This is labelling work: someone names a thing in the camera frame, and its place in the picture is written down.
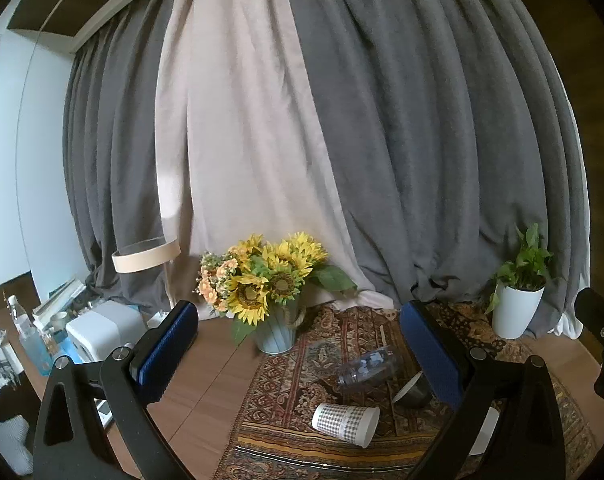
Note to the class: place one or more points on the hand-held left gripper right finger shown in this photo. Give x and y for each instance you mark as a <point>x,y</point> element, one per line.
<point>431,355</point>

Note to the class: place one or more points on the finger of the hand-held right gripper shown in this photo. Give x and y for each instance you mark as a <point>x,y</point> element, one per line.
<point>599,320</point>

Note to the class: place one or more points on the green potted plant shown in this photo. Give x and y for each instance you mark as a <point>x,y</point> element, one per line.
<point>524,262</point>

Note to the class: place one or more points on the patterned rug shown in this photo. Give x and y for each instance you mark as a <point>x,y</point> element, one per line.
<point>287,400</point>

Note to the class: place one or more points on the sunflower bouquet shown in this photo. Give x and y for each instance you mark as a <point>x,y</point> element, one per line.
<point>254,280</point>

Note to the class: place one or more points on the blue tinted bottle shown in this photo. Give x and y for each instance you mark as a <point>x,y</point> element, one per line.
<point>42,355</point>

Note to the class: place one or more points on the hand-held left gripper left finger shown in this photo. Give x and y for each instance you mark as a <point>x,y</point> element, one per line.
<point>165,355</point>

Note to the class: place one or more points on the grey curtain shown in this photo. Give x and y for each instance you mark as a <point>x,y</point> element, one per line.
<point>432,135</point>
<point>111,160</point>

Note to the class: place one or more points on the white plant pot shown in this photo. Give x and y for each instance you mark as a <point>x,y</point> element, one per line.
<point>517,312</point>

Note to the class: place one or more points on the stack of books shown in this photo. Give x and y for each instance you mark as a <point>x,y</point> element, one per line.
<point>59,297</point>

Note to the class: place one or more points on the glass bottle with white cap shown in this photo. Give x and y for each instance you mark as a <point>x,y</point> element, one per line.
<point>20,322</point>

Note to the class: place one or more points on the white knitted cloth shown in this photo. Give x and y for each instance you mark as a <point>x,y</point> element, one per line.
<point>9,442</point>

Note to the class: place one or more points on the white appliance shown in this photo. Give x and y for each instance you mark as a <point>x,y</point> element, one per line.
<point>104,322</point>

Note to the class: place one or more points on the checkered paper cup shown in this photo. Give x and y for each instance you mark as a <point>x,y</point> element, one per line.
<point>344,422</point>

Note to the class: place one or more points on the white sheer curtain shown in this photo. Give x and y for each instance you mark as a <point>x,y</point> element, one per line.
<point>574,322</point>

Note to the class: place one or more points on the black bowl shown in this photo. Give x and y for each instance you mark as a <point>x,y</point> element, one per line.
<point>416,391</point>

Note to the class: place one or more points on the beige curtain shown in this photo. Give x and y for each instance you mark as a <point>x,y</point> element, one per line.
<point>242,135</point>

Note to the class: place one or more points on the light blue bucket vase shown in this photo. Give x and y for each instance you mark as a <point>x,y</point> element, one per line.
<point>277,332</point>

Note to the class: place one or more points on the dark wooden curtain pelmet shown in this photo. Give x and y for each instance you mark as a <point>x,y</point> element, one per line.
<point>81,5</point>

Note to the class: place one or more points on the clear plastic bottle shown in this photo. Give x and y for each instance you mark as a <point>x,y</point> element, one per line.
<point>369,366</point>

